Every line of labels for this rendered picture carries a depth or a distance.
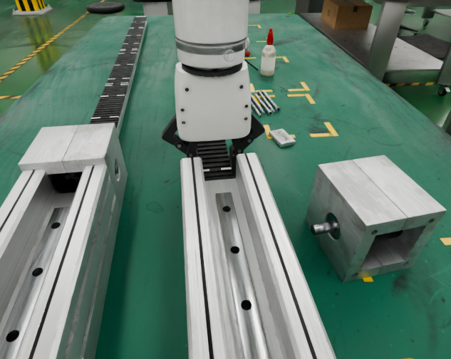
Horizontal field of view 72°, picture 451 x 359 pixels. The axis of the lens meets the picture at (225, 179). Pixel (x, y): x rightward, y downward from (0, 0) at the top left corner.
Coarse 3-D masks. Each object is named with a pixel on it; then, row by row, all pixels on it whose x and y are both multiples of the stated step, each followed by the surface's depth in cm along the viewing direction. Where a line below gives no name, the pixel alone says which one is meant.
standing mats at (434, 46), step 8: (408, 40) 392; (416, 40) 392; (424, 40) 392; (432, 40) 392; (440, 40) 392; (424, 48) 364; (432, 48) 364; (440, 48) 364; (448, 48) 364; (440, 56) 339
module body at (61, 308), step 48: (48, 192) 38; (96, 192) 34; (0, 240) 29; (48, 240) 32; (96, 240) 32; (0, 288) 27; (48, 288) 25; (96, 288) 31; (0, 336) 26; (48, 336) 22; (96, 336) 29
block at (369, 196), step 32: (352, 160) 37; (384, 160) 37; (320, 192) 37; (352, 192) 32; (384, 192) 33; (416, 192) 32; (320, 224) 35; (352, 224) 31; (384, 224) 29; (416, 224) 31; (352, 256) 32; (384, 256) 35; (416, 256) 35
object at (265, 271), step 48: (192, 192) 34; (240, 192) 39; (192, 240) 29; (240, 240) 32; (288, 240) 29; (192, 288) 25; (240, 288) 28; (288, 288) 25; (192, 336) 22; (240, 336) 25; (288, 336) 23
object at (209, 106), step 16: (176, 64) 39; (240, 64) 37; (176, 80) 38; (192, 80) 37; (208, 80) 37; (224, 80) 37; (240, 80) 38; (176, 96) 39; (192, 96) 38; (208, 96) 38; (224, 96) 38; (240, 96) 39; (176, 112) 40; (192, 112) 39; (208, 112) 39; (224, 112) 40; (240, 112) 40; (192, 128) 41; (208, 128) 41; (224, 128) 41; (240, 128) 42
